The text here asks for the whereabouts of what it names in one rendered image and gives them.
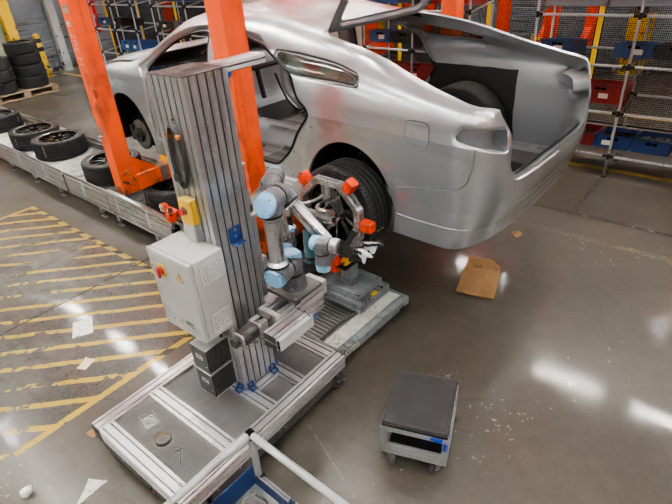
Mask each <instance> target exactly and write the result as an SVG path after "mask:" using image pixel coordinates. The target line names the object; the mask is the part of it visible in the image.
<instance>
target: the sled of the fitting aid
mask: <svg viewBox="0 0 672 504"><path fill-rule="evenodd" d="M326 287H327V286H326ZM388 292H389V283H387V282H384V281H382V282H381V283H380V284H378V285H377V286H376V287H375V288H373V289H372V290H371V291H369V292H368V293H367V294H366V295H364V296H363V297H362V298H361V299H359V300H356V299H354V298H352V297H350V296H348V295H345V294H343V293H341V292H339V291H336V290H334V289H332V288H330V287H327V292H326V293H325V294H323V295H324V297H326V298H328V299H330V300H332V301H334V302H336V303H338V304H341V305H343V306H345V307H347V308H349V309H351V310H353V311H356V312H358V313H360V314H362V313H364V312H365V311H366V310H367V309H368V308H370V307H371V306H372V305H373V304H375V303H376V302H377V301H378V300H379V299H381V298H382V297H383V296H384V295H385V294H387V293H388Z"/></svg>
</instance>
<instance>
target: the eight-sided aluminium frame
mask: <svg viewBox="0 0 672 504"><path fill-rule="evenodd" d="M317 184H322V185H324V186H329V187H331V188H334V189H337V191H338V192H339V193H340V195H341V196H342V198H343V199H344V200H345V202H346V203H347V205H348V206H349V207H350V209H351V210H352V211H353V217H354V228H355V227H357V228H358V229H359V222H360V221H362V220H363V219H364V211H363V207H362V205H360V203H359V202H358V200H357V199H356V198H355V196H354V195H353V193H352V194H350V195H348V196H347V195H346V194H345V193H344V192H343V191H342V190H341V187H342V185H343V184H344V181H342V180H338V179H334V178H330V177H327V176H323V175H320V174H318V175H316V176H314V177H313V178H312V179H311V180H310V181H309V182H308V183H307V184H306V185H305V186H304V188H303V189H302V190H301V191H300V192H299V196H300V200H301V201H302V202H304V201H309V192H310V191H311V190H312V189H313V188H314V187H315V186H316V185H317ZM364 235H365V234H364V233H362V232H359V233H358V235H357V236H356V237H355V238H354V240H353V242H355V241H358V242H360V241H361V240H363V239H364Z"/></svg>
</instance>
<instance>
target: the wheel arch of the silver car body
mask: <svg viewBox="0 0 672 504"><path fill-rule="evenodd" d="M359 152H361V154H360V156H359V157H358V159H357V160H360V161H362V162H363V152H364V151H363V150H362V149H360V148H359V147H357V146H355V145H353V144H351V143H348V142H344V141H333V142H329V143H326V144H325V145H323V146H321V147H320V148H319V149H318V150H317V151H316V153H315V154H314V155H313V157H312V159H311V161H310V164H309V167H308V170H309V172H310V173H311V172H313V171H314V170H315V169H317V168H319V167H321V166H323V165H325V164H327V163H330V162H332V161H334V160H336V159H339V158H345V157H347V158H354V159H356V158H357V156H358V154H359ZM364 153H365V152H364ZM365 154H366V165H368V166H370V167H371V168H372V170H374V171H375V172H376V173H377V174H378V175H379V177H380V178H381V179H382V181H383V183H384V184H385V185H386V186H387V187H388V188H389V186H388V183H387V181H386V179H385V177H384V175H383V173H382V172H381V170H380V169H379V167H378V166H377V164H376V163H375V162H374V161H373V160H372V158H371V157H370V156H369V155H368V154H367V153H365ZM389 191H390V188H389ZM390 194H391V191H390ZM391 205H392V206H393V207H394V202H393V198H392V194H391Z"/></svg>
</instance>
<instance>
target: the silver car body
mask: <svg viewBox="0 0 672 504"><path fill-rule="evenodd" d="M429 1H430V0H421V1H420V2H419V3H418V4H416V5H412V6H408V7H403V8H402V7H397V6H392V5H387V4H382V3H377V2H373V1H367V0H267V1H260V2H253V3H246V4H243V11H244V18H245V26H246V33H247V40H248V47H249V52H251V51H255V52H265V57H266V62H263V63H261V64H258V65H254V66H251V69H252V76H253V83H254V91H255V98H256V105H257V112H258V120H259V127H260V134H261V141H262V148H263V156H264V163H265V170H267V169H268V168H269V167H271V166H278V167H280V168H282V169H283V171H284V173H285V180H284V183H283V184H285V185H287V186H289V187H290V188H292V189H293V190H294V191H295V192H296V193H297V194H298V195H299V192H300V191H301V190H302V189H303V188H304V187H303V186H302V185H301V183H300V182H299V180H298V179H297V178H296V177H297V176H298V175H299V174H300V172H302V171H304V170H307V169H308V167H309V164H310V161H311V159H312V157H313V155H314V154H315V153H316V151H317V150H318V149H319V148H320V147H321V146H323V145H325V144H326V143H329V142H333V141H344V142H348V143H351V144H353V145H355V146H357V147H359V148H360V149H362V150H363V151H364V152H365V153H367V154H368V155H369V156H370V157H371V158H372V160H373V161H374V162H375V163H376V164H377V166H378V167H379V169H380V170H381V172H382V173H383V175H384V177H385V179H386V181H387V183H388V186H389V188H390V191H391V194H392V198H393V202H394V208H395V229H394V232H395V233H398V234H401V235H404V236H407V237H410V238H414V239H417V240H420V241H423V242H426V243H429V244H432V245H435V246H438V247H441V248H444V249H449V250H457V249H464V248H468V247H471V246H474V245H476V244H479V243H481V242H483V241H485V240H487V239H489V238H490V237H492V236H494V235H495V234H497V233H499V232H500V231H502V230H503V229H504V228H506V227H507V226H508V225H510V224H511V223H512V222H513V221H515V220H516V219H517V218H518V217H519V216H521V215H522V214H523V213H524V212H525V211H526V210H527V209H528V208H530V207H531V206H532V205H533V204H534V203H535V202H536V201H537V200H538V199H539V198H540V197H542V196H543V195H544V194H545V193H546V192H547V191H548V190H549V189H550V188H551V187H552V186H553V185H554V184H555V183H556V182H557V181H558V180H559V179H560V178H561V177H562V175H563V174H564V172H565V170H566V168H567V166H568V164H569V161H570V159H571V158H572V156H573V154H574V153H575V151H576V149H577V147H578V146H579V144H580V142H581V139H582V136H583V134H584V131H585V127H586V122H587V116H588V110H589V104H590V98H591V77H590V74H591V67H590V63H589V60H588V58H587V57H585V56H582V55H579V54H575V53H572V52H568V51H565V50H561V49H558V48H555V47H551V46H548V45H545V44H541V43H538V42H534V41H531V40H527V39H524V38H521V37H518V36H515V35H512V34H510V33H507V32H504V31H501V30H498V29H495V28H493V27H490V26H487V25H484V24H481V23H477V22H474V21H470V20H466V19H462V18H457V17H453V16H448V15H443V14H437V13H432V12H426V11H421V10H423V9H424V7H425V6H426V5H427V3H428V2H429ZM385 20H389V21H391V22H393V23H395V24H397V25H399V26H401V27H403V28H405V29H407V30H408V31H410V32H412V33H414V34H415V35H416V36H417V37H418V38H419V40H420V41H421V42H422V45H423V47H424V50H425V52H426V54H427V55H428V56H429V58H430V59H431V60H432V65H433V71H432V72H431V73H430V74H429V75H428V77H427V78H426V79H425V81H422V80H421V79H419V78H417V77H416V76H414V75H412V74H411V73H409V72H407V71H406V70H404V69H403V68H401V67H399V66H398V65H396V64H395V63H393V62H391V61H390V60H388V59H386V58H384V57H382V56H380V55H378V54H376V53H374V52H372V51H369V50H367V49H365V48H362V47H360V46H358V42H357V36H356V29H355V27H359V26H363V25H367V24H372V23H376V22H380V21H385ZM334 32H338V35H339V38H336V37H333V36H330V35H329V33H334ZM199 33H208V35H209V36H208V37H207V38H201V39H196V40H191V41H186V42H181V43H177V42H178V41H180V40H182V39H184V38H186V37H188V36H191V35H194V34H199ZM175 43H176V44H175ZM205 49H206V51H204V52H203V53H202V51H203V50H205ZM204 56H205V58H204ZM202 58H204V59H202ZM196 59H202V60H196ZM190 60H196V61H191V62H197V63H206V62H210V61H214V56H213V50H212V44H211V38H210V33H209V27H208V21H207V15H206V13H203V14H201V15H198V16H196V17H193V18H191V19H189V20H187V21H186V22H184V23H183V24H181V25H180V26H179V27H177V28H176V29H175V30H174V31H173V32H171V33H170V34H169V35H168V36H167V37H165V38H164V39H163V40H162V41H161V42H160V43H159V44H158V45H157V46H156V47H155V48H150V49H145V50H141V51H136V52H132V53H128V54H125V55H122V56H119V57H117V58H115V59H113V60H112V61H110V63H108V64H106V65H105V67H106V71H107V74H108V78H109V81H110V85H111V89H112V92H113V96H114V99H115V103H116V106H117V110H118V113H119V117H120V121H121V124H122V128H123V131H124V135H125V138H126V139H127V138H130V137H133V139H135V140H137V141H138V143H139V144H140V145H141V146H142V147H143V148H145V149H149V148H151V147H152V145H153V146H156V150H157V153H160V154H163V155H166V151H165V147H164V143H163V139H162V135H161V130H160V126H159V122H158V118H157V114H156V110H155V106H154V102H153V97H152V93H151V89H150V85H149V81H148V77H147V72H151V71H156V70H160V69H164V68H168V67H173V66H177V65H181V64H185V63H181V64H176V65H171V66H167V67H162V68H158V69H153V70H150V69H151V68H154V67H155V66H156V65H158V66H164V65H170V64H175V63H179V62H185V61H190ZM586 70H587V71H586ZM166 156H167V155H166Z"/></svg>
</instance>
